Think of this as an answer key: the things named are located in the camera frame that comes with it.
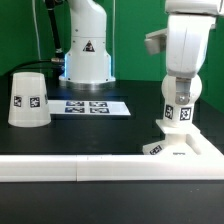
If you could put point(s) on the white lamp shade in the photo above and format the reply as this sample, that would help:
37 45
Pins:
29 103

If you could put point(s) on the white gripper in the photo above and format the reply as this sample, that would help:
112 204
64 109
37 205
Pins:
185 40

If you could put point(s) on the white lamp bulb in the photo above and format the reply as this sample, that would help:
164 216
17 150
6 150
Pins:
178 115

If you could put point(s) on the white marker sheet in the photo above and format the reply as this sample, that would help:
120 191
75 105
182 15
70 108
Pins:
107 108

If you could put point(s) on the white lamp base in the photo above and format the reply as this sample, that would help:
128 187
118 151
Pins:
177 141

